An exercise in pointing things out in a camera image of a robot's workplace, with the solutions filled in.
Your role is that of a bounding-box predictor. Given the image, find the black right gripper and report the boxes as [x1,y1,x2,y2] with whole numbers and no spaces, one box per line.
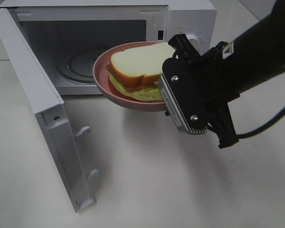
[168,34,239,149]

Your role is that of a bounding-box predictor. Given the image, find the toast sandwich with lettuce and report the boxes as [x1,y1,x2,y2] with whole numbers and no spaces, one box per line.
[106,42,174,102]

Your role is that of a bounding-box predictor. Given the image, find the pink round plate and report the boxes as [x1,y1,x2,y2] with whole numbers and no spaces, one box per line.
[93,41,167,112]

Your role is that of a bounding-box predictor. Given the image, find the white microwave door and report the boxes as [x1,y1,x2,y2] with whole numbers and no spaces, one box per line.
[0,8,98,212]

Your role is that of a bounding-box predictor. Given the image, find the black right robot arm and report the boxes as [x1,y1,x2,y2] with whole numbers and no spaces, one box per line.
[169,0,285,148]

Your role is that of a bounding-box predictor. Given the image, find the white upper power knob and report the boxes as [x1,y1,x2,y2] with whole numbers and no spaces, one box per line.
[186,34,200,52]

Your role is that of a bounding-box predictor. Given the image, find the glass microwave turntable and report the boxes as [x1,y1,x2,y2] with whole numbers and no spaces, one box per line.
[55,46,109,84]

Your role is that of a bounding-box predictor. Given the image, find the white microwave oven body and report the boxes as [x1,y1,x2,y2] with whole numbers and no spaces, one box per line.
[0,0,217,95]

